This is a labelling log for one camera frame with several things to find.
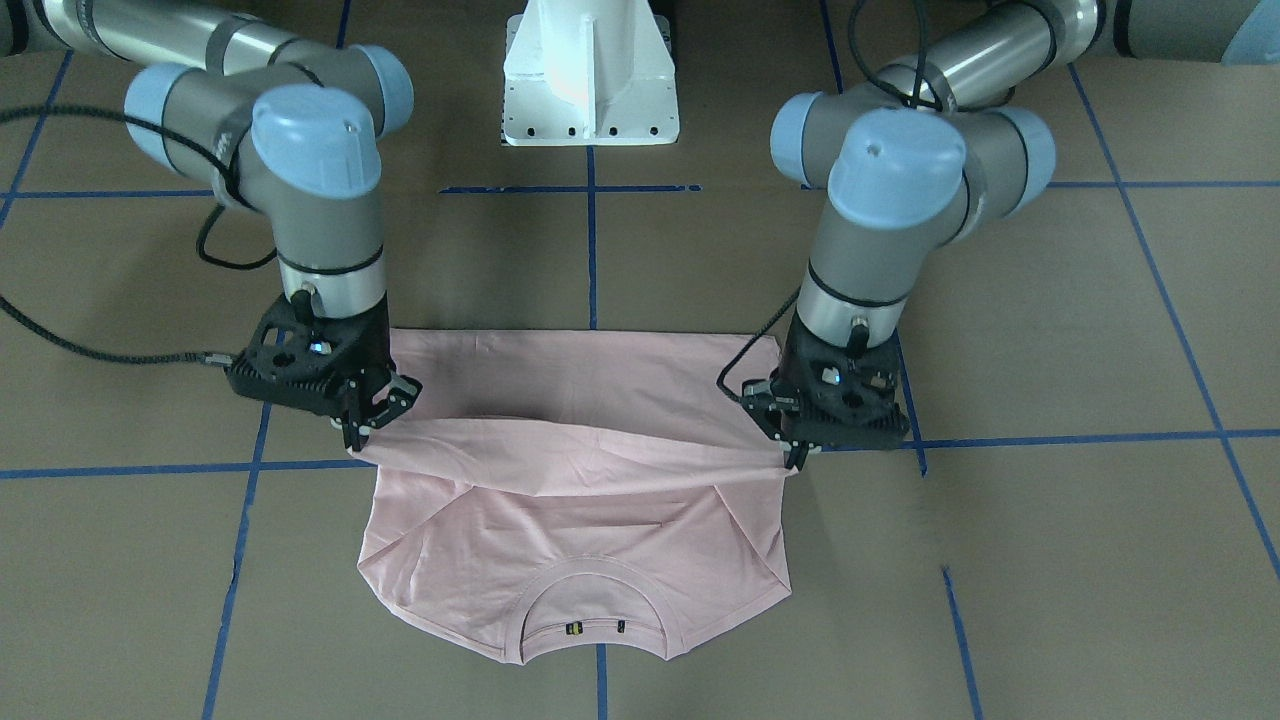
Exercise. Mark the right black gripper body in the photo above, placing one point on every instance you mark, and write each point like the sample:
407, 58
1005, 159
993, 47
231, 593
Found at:
374, 345

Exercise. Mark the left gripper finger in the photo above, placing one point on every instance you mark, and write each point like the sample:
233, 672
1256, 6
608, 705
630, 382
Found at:
797, 453

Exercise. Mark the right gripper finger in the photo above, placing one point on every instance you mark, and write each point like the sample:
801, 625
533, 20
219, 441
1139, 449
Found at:
353, 425
400, 395

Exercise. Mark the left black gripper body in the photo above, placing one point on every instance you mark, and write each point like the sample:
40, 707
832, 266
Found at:
792, 362

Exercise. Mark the pink Snoopy t-shirt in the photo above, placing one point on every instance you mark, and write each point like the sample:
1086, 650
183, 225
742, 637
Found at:
558, 488

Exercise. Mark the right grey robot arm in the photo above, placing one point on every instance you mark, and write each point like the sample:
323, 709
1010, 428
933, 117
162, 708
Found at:
279, 125

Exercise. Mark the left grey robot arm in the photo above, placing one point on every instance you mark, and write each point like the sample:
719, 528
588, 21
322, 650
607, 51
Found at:
918, 155

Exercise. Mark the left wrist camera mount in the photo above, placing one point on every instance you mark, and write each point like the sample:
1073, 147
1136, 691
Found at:
844, 409

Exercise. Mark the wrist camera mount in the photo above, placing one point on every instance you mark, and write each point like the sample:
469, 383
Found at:
291, 361
844, 409

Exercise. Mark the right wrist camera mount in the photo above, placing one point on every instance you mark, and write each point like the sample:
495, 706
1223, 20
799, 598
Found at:
291, 361

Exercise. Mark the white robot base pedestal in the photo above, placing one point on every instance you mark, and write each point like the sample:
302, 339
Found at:
590, 73

